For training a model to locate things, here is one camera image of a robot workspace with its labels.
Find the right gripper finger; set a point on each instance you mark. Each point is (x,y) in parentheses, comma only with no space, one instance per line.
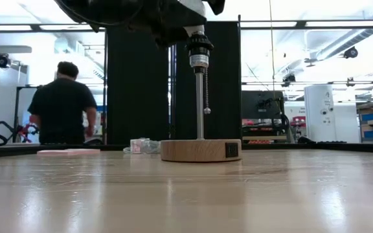
(216,6)

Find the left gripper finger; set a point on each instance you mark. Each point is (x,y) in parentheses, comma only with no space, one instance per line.
(173,29)

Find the wooden base table lamp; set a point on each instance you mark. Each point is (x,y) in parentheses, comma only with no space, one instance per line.
(201,150)

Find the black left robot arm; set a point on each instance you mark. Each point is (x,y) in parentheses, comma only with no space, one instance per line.
(83,13)

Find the black partition panel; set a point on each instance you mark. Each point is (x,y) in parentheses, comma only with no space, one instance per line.
(134,97)
(222,97)

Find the black overhead beam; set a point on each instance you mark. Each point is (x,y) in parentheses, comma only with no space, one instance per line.
(301,23)

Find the black monitor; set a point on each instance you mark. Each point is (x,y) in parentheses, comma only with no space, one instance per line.
(261,105)

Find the person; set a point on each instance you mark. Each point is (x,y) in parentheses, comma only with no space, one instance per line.
(61,103)

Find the clear plastic packet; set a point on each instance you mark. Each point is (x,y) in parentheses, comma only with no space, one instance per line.
(141,146)

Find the white standing kiosk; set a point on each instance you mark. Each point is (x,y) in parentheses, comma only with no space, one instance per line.
(319,113)

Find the black metal stand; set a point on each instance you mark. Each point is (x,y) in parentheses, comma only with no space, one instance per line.
(15,113)

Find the pale pink sticky note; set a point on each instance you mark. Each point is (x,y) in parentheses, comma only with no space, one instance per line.
(53,152)

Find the black keyboard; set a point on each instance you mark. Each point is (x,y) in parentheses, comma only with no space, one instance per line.
(335,141)

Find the black ceiling camera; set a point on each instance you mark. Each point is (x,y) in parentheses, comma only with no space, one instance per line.
(351,52)
(3,61)

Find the black aluminium table frame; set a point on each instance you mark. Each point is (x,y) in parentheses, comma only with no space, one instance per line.
(335,147)

